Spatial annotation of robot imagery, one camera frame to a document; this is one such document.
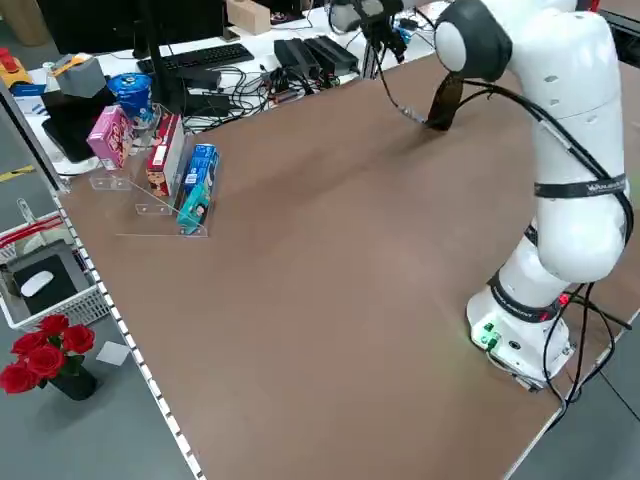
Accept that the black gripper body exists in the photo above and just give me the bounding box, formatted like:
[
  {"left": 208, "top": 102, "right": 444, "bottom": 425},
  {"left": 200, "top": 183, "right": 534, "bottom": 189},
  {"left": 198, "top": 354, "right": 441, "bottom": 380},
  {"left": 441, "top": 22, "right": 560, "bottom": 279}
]
[{"left": 367, "top": 9, "right": 401, "bottom": 44}]

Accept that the black power supply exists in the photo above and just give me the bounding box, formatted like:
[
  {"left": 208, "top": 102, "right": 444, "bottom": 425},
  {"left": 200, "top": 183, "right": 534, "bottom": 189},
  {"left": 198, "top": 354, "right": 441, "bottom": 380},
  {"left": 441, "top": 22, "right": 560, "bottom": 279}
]
[
  {"left": 304, "top": 35, "right": 361, "bottom": 74},
  {"left": 273, "top": 38, "right": 321, "bottom": 76}
]

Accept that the wooden box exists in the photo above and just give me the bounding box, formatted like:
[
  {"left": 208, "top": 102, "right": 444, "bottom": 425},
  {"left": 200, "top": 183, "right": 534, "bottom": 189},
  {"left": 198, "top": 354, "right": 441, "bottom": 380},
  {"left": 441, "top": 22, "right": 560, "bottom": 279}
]
[{"left": 225, "top": 0, "right": 273, "bottom": 35}]

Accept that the black keyboard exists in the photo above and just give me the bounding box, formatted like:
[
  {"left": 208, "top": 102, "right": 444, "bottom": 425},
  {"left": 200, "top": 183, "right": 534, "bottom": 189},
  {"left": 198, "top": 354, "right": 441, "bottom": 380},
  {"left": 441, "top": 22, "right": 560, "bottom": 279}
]
[{"left": 136, "top": 43, "right": 255, "bottom": 77}]

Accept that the blue biscuit packet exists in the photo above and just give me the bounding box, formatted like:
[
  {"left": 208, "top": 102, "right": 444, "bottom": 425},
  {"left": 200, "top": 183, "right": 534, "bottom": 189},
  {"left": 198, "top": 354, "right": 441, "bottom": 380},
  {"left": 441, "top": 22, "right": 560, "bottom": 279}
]
[{"left": 182, "top": 143, "right": 221, "bottom": 197}]

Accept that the teal snack packet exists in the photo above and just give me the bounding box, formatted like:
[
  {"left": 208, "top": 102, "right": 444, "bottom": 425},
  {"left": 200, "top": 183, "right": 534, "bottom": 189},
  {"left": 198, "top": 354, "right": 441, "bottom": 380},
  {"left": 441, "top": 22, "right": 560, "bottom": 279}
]
[{"left": 175, "top": 182, "right": 217, "bottom": 236}]

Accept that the red biscuit box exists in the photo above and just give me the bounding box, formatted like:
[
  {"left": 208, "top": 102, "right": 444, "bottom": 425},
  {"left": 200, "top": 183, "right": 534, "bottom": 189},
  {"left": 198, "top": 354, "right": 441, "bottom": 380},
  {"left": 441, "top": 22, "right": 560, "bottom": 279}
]
[{"left": 144, "top": 112, "right": 185, "bottom": 198}]

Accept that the blue snack cup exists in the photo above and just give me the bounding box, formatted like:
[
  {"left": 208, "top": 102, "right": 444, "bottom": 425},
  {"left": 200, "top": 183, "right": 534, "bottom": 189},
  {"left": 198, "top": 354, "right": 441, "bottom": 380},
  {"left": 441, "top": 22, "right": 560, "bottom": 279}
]
[{"left": 107, "top": 72, "right": 155, "bottom": 130}]

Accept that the black monitor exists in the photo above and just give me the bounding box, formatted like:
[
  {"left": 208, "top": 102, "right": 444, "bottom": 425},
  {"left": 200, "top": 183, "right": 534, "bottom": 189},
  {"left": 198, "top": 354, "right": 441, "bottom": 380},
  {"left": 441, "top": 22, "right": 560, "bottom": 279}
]
[{"left": 37, "top": 0, "right": 232, "bottom": 117}]

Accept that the pink snack box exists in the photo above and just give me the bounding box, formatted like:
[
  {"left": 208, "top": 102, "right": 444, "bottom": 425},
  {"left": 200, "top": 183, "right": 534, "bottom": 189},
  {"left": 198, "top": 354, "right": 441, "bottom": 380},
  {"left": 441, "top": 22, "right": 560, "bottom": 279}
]
[{"left": 85, "top": 105, "right": 135, "bottom": 171}]

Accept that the clear acrylic snack rack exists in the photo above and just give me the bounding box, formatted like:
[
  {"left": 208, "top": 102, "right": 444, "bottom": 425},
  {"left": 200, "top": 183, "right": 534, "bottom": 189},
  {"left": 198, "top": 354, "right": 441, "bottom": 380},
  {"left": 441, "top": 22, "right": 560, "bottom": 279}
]
[{"left": 88, "top": 102, "right": 221, "bottom": 240}]

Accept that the grey box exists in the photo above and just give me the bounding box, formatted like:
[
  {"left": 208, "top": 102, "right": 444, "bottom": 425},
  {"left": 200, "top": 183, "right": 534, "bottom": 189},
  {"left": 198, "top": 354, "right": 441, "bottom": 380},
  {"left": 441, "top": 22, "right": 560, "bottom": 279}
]
[{"left": 53, "top": 53, "right": 107, "bottom": 99}]

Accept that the black flat tray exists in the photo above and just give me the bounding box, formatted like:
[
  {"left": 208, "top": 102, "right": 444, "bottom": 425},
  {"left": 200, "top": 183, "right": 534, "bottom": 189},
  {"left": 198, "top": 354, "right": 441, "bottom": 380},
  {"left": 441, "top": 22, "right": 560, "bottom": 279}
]
[{"left": 40, "top": 88, "right": 121, "bottom": 164}]

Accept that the blue white box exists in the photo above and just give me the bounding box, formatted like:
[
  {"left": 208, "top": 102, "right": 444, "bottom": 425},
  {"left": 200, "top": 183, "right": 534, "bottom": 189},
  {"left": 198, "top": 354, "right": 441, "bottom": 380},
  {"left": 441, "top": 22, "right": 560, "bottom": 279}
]
[{"left": 9, "top": 81, "right": 50, "bottom": 100}]

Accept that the white slotted edge strip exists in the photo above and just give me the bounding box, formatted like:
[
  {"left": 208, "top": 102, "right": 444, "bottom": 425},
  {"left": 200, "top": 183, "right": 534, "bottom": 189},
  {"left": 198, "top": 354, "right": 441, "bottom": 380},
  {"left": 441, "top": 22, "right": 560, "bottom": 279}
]
[{"left": 52, "top": 192, "right": 207, "bottom": 480}]

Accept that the black mouse mat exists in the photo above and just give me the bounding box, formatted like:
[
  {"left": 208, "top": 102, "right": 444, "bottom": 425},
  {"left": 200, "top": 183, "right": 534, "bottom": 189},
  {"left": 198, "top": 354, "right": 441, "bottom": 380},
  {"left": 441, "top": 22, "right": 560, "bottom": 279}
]
[{"left": 10, "top": 253, "right": 85, "bottom": 315}]

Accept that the white plastic basket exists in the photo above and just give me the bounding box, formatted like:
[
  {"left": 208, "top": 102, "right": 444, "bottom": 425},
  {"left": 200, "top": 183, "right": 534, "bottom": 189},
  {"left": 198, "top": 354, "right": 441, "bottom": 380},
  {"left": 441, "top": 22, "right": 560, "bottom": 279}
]
[{"left": 0, "top": 209, "right": 113, "bottom": 331}]

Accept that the white card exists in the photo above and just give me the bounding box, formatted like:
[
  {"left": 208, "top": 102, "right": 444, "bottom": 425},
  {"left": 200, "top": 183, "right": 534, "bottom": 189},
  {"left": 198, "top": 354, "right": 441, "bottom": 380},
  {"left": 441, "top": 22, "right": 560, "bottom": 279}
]
[{"left": 95, "top": 341, "right": 131, "bottom": 366}]

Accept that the white computer mouse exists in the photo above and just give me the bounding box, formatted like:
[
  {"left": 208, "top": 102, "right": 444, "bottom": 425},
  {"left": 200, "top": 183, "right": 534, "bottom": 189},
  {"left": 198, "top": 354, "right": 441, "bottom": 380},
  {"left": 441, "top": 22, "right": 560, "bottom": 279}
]
[{"left": 19, "top": 270, "right": 54, "bottom": 298}]

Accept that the black vase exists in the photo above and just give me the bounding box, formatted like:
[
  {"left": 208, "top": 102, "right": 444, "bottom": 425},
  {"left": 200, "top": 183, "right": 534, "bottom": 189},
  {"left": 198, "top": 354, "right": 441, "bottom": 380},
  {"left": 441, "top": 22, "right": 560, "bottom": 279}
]
[{"left": 48, "top": 367, "right": 99, "bottom": 402}]

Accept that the red roses bouquet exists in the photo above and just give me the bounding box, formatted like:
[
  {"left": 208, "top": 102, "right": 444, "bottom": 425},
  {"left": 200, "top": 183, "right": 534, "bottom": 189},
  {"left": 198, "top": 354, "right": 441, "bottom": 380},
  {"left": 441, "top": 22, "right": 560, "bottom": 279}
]
[{"left": 0, "top": 313, "right": 97, "bottom": 396}]

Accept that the black cable tangle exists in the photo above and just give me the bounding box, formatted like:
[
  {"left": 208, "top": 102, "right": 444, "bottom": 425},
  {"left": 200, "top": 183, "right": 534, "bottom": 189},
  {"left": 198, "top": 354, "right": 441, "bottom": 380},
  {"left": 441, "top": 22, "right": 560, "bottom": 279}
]
[{"left": 182, "top": 62, "right": 364, "bottom": 134}]

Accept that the black base cable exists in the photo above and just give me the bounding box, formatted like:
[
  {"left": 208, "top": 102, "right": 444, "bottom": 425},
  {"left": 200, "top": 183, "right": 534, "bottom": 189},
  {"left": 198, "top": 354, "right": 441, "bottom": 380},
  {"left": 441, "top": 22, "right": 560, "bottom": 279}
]
[{"left": 544, "top": 292, "right": 632, "bottom": 409}]

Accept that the aluminium frame profile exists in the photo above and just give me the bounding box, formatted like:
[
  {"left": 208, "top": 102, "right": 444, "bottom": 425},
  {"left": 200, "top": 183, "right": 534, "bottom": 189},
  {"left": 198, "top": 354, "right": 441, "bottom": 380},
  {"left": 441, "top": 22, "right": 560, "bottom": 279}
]
[{"left": 0, "top": 82, "right": 72, "bottom": 196}]

